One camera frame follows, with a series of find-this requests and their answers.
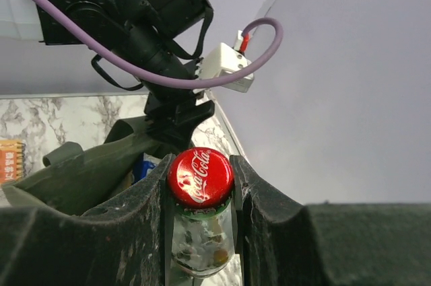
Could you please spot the olive green canvas bag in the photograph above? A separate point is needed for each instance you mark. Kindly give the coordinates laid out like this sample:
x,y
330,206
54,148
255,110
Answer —
x,y
76,180

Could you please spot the cola glass bottle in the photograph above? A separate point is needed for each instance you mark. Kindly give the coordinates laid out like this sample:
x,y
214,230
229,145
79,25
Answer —
x,y
201,181

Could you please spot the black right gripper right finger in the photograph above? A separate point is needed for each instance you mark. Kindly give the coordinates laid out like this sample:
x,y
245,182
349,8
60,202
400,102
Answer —
x,y
287,243

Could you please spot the orange small notepad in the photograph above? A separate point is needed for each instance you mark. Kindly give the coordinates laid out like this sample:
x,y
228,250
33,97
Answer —
x,y
11,161

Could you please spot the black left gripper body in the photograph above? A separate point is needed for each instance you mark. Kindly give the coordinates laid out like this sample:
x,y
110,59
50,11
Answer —
x,y
172,115

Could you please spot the blue white beverage carton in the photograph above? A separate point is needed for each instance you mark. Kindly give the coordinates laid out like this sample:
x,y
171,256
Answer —
x,y
143,166

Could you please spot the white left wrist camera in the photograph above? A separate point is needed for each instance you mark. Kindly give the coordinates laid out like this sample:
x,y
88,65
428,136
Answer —
x,y
224,60

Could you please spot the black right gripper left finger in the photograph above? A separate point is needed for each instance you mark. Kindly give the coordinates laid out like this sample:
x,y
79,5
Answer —
x,y
123,241

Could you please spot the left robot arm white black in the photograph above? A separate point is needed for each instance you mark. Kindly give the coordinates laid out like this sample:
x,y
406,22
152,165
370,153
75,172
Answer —
x,y
163,37

